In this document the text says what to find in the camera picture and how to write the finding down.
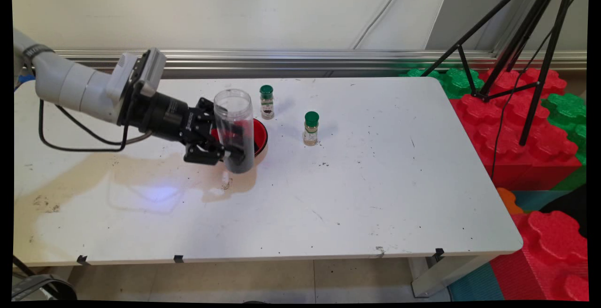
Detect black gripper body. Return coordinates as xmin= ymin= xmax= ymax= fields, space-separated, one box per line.
xmin=117 ymin=87 xmax=219 ymax=147

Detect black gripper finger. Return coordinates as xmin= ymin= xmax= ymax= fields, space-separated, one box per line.
xmin=183 ymin=142 xmax=247 ymax=166
xmin=195 ymin=97 xmax=216 ymax=118

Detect clear jar of black seeds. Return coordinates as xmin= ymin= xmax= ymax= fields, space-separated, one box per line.
xmin=214 ymin=89 xmax=255 ymax=174

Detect red bowl with black rim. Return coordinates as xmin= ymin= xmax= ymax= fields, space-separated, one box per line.
xmin=210 ymin=118 xmax=269 ymax=158

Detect spice jar with dark peppercorns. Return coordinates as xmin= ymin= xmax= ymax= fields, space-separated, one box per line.
xmin=259 ymin=85 xmax=275 ymax=120

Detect spice jar with beige powder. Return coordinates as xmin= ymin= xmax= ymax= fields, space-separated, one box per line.
xmin=303 ymin=111 xmax=320 ymax=146

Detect green foam building block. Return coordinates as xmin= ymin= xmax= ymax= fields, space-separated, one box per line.
xmin=541 ymin=93 xmax=587 ymax=191
xmin=399 ymin=67 xmax=485 ymax=100

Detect white table leg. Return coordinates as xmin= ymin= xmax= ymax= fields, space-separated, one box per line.
xmin=408 ymin=252 xmax=498 ymax=298

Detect teal foam mat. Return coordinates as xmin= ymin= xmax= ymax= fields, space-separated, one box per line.
xmin=448 ymin=261 xmax=505 ymax=301
xmin=512 ymin=190 xmax=571 ymax=212

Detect red foam building block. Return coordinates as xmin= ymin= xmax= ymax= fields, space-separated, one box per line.
xmin=450 ymin=67 xmax=583 ymax=191
xmin=490 ymin=210 xmax=589 ymax=301

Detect orange foam piece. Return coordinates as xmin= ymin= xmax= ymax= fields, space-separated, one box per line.
xmin=497 ymin=187 xmax=524 ymax=216

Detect black tripod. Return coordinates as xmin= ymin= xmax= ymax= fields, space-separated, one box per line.
xmin=420 ymin=0 xmax=578 ymax=146

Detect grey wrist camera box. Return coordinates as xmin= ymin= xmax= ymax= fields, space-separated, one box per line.
xmin=136 ymin=48 xmax=167 ymax=98

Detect thin dark gripper cable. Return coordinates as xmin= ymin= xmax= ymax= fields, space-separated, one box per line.
xmin=55 ymin=105 xmax=154 ymax=146

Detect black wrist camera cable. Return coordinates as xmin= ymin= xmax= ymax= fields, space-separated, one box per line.
xmin=39 ymin=99 xmax=131 ymax=153

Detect aluminium wall rail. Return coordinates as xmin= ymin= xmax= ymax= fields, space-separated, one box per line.
xmin=54 ymin=49 xmax=587 ymax=79

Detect black strap around arm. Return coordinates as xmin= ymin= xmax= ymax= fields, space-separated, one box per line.
xmin=23 ymin=44 xmax=55 ymax=62

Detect grey strap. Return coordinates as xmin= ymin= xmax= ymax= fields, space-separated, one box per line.
xmin=12 ymin=274 xmax=78 ymax=301

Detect thin black tripod cable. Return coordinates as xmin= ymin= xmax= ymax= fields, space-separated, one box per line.
xmin=490 ymin=0 xmax=590 ymax=180

